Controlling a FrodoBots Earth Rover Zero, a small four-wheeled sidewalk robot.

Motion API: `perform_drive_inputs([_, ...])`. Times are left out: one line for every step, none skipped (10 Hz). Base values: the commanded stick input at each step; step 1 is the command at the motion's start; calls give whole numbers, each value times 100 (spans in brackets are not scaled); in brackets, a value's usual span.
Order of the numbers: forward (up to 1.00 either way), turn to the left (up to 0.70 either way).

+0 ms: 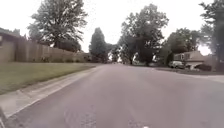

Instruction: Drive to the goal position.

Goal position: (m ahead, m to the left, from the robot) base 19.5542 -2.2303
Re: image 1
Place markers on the dark conical tree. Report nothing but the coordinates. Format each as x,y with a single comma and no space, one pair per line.
97,46

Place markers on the grey asphalt road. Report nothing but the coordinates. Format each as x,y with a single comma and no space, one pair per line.
133,96

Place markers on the tall broad tree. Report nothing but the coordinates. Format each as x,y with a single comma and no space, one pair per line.
143,33

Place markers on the pale vehicle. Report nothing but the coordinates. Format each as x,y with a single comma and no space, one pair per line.
175,64

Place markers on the large leafy tree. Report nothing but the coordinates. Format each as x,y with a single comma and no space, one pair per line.
60,20

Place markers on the round leafy tree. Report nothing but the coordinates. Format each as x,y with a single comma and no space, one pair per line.
181,41

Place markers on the brown wooden fence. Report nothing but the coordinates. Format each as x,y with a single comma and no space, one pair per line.
36,52

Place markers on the grass verge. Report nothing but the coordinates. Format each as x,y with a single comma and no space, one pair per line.
190,70

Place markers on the tan house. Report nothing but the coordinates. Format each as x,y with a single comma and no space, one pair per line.
193,57

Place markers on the green grass lawn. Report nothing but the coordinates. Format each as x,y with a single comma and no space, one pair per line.
26,75

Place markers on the pale concrete kerb strip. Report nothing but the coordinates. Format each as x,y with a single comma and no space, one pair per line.
26,95

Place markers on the brick building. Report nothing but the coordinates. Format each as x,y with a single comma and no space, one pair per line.
6,35

